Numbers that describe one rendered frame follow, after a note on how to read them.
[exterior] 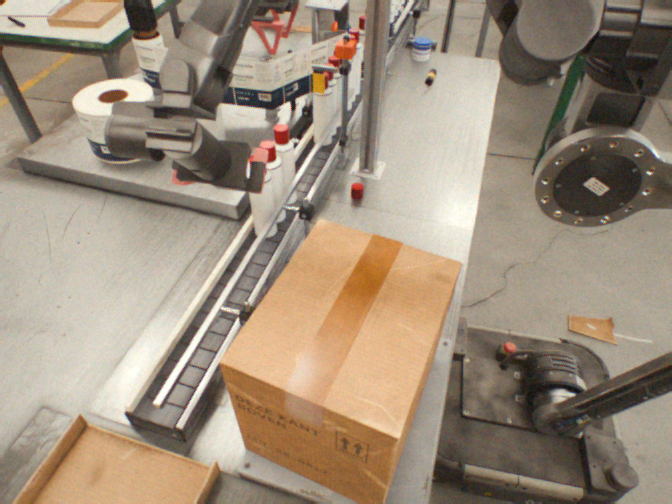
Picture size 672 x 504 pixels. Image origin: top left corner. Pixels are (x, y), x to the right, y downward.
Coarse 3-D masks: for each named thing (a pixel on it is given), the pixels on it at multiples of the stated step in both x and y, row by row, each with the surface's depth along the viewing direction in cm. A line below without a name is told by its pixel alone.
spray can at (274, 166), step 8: (264, 144) 101; (272, 144) 101; (272, 152) 101; (272, 160) 102; (280, 160) 104; (272, 168) 102; (280, 168) 104; (272, 176) 104; (280, 176) 105; (272, 184) 105; (280, 184) 106; (280, 192) 108; (280, 216) 112
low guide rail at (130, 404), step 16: (304, 144) 133; (240, 240) 105; (224, 256) 101; (208, 288) 95; (192, 304) 92; (176, 336) 87; (160, 352) 84; (160, 368) 84; (144, 384) 80; (128, 400) 78
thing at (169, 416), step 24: (360, 96) 158; (312, 144) 138; (336, 144) 141; (312, 168) 129; (288, 216) 115; (264, 264) 104; (216, 288) 99; (240, 288) 99; (192, 336) 91; (216, 336) 91; (168, 360) 87; (192, 360) 87; (192, 384) 84; (144, 408) 81; (168, 408) 81
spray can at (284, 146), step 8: (280, 128) 105; (288, 128) 105; (280, 136) 105; (288, 136) 106; (280, 144) 107; (288, 144) 107; (280, 152) 107; (288, 152) 108; (288, 160) 109; (288, 168) 110; (288, 176) 112; (288, 184) 114; (296, 192) 118; (296, 200) 119
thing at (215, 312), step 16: (336, 112) 134; (320, 144) 123; (288, 192) 109; (272, 224) 102; (256, 240) 98; (240, 272) 91; (224, 304) 87; (208, 320) 83; (192, 352) 79; (176, 368) 77; (176, 384) 76; (160, 400) 73
